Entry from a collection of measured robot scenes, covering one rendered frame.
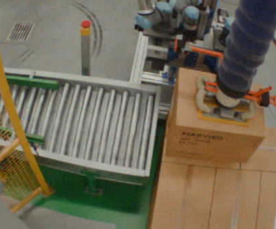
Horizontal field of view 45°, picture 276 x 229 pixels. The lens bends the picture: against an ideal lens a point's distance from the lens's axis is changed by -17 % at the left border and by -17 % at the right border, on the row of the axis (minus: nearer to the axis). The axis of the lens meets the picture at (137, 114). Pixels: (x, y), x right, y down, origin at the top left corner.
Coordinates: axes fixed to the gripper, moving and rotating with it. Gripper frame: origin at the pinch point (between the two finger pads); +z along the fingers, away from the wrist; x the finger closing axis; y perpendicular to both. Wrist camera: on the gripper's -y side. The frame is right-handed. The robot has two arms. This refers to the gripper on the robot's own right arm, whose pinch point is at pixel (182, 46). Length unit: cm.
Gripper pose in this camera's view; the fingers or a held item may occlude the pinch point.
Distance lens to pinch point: 230.5
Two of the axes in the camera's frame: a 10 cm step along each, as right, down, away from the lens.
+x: 1.2, -8.5, 5.1
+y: 9.9, 1.3, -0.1
